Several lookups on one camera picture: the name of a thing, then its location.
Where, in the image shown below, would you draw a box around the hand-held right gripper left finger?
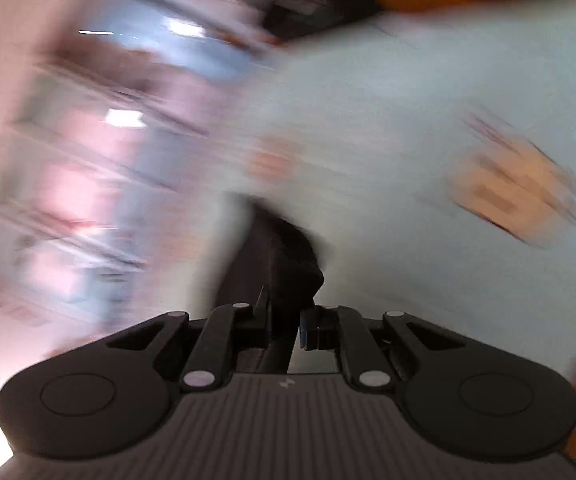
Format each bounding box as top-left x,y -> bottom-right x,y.
105,287 -> 273,392

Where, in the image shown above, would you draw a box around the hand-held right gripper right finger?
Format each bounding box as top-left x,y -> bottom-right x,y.
300,307 -> 468,392

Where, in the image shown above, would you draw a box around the black pants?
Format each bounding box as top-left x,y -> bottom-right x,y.
213,195 -> 326,376

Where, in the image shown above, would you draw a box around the sliding door wardrobe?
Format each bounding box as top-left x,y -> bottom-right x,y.
0,0 -> 279,331

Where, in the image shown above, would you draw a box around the bee print quilted blanket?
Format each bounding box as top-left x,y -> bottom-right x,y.
203,0 -> 576,376

